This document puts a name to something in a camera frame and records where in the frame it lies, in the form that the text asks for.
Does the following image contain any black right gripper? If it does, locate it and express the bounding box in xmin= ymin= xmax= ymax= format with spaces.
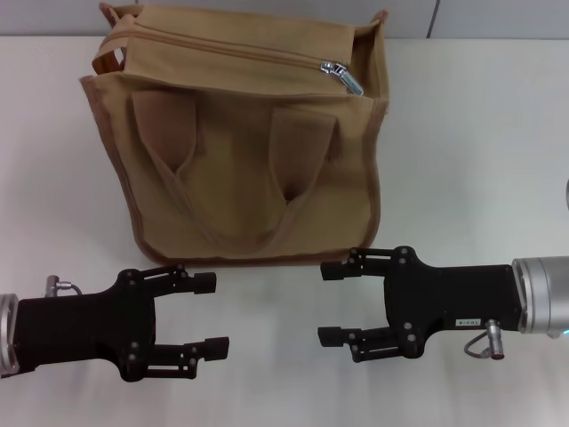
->
xmin=317 ymin=245 xmax=523 ymax=364

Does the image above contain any khaki canvas food bag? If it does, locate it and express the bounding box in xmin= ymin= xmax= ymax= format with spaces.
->
xmin=78 ymin=2 xmax=391 ymax=267

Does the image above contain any left gripper cable with plug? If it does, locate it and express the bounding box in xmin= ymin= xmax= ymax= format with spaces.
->
xmin=44 ymin=274 xmax=85 ymax=298

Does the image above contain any gripper cable with plug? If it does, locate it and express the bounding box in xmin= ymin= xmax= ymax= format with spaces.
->
xmin=464 ymin=318 xmax=506 ymax=360
xmin=44 ymin=274 xmax=85 ymax=298

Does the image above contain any silver metal zipper pull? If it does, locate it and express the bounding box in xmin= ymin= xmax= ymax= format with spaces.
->
xmin=320 ymin=60 xmax=365 ymax=97

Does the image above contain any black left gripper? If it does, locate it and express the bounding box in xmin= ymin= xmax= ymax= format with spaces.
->
xmin=13 ymin=263 xmax=230 ymax=383

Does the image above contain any right gripper cable with plug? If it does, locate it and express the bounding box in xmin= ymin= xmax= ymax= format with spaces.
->
xmin=464 ymin=318 xmax=506 ymax=360

